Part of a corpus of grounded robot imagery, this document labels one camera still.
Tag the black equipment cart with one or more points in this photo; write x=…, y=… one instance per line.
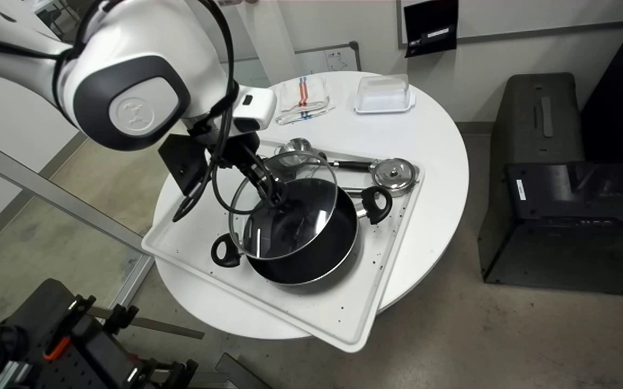
x=62, y=340

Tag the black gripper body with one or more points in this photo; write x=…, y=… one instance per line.
x=242, y=152

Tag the white plastic tray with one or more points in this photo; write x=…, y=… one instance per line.
x=240, y=301

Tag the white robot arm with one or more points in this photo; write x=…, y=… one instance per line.
x=150, y=74

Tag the black cooking pot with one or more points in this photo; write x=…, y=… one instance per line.
x=326, y=254

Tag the black cabinet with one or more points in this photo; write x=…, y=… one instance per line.
x=554, y=214

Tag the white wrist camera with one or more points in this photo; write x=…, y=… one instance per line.
x=254, y=109

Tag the round white table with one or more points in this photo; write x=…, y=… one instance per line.
x=425, y=136

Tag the black marker holder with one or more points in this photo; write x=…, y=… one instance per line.
x=431, y=26

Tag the steel strainer spoon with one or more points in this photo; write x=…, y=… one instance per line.
x=394, y=173

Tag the steel ladle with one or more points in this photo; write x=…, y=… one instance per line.
x=302, y=145

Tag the clear plastic container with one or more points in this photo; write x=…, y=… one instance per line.
x=385, y=95

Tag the glass pot lid black knob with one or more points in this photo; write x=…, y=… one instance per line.
x=309, y=201

